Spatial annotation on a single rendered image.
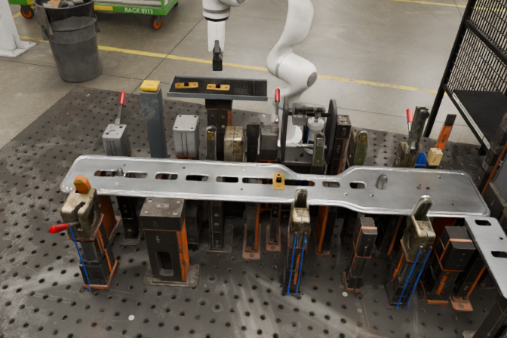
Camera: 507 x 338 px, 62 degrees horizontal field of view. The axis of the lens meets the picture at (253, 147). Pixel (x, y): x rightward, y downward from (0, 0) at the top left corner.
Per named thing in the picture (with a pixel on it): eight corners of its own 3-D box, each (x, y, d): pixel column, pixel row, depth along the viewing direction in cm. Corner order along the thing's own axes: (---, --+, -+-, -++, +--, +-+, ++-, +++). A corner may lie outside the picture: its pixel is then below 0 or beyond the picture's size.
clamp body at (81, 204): (78, 293, 138) (50, 216, 116) (93, 257, 150) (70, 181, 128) (111, 295, 138) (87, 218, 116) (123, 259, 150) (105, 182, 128)
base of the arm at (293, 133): (265, 119, 208) (268, 87, 196) (303, 124, 206) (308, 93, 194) (259, 144, 194) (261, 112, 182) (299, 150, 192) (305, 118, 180)
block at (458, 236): (422, 305, 138) (449, 250, 121) (413, 277, 147) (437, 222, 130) (452, 307, 138) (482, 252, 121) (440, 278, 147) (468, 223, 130)
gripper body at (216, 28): (204, 7, 133) (206, 40, 140) (203, 19, 125) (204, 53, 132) (228, 7, 133) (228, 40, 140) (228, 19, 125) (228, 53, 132)
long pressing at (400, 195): (52, 198, 132) (51, 195, 131) (78, 155, 150) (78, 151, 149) (494, 219, 130) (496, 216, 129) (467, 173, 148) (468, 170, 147)
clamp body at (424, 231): (385, 310, 137) (412, 239, 116) (377, 279, 146) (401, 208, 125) (413, 311, 136) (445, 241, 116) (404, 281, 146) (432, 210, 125)
